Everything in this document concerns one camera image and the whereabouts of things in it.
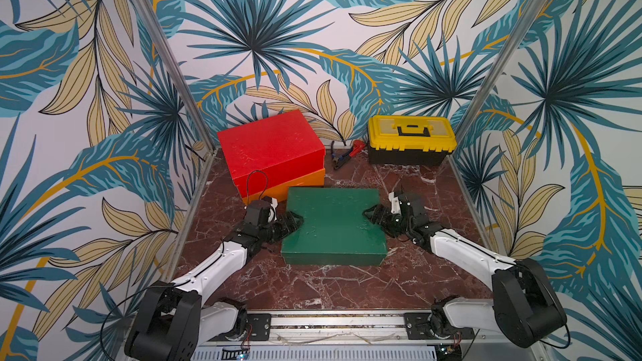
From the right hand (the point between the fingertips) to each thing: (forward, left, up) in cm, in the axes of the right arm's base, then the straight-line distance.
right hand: (368, 216), depth 87 cm
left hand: (-3, +24, 0) cm, 24 cm away
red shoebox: (+21, +33, +12) cm, 41 cm away
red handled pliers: (+33, +8, -8) cm, 35 cm away
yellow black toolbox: (+33, -22, +5) cm, 40 cm away
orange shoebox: (+16, +18, +1) cm, 24 cm away
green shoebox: (-6, +12, +1) cm, 13 cm away
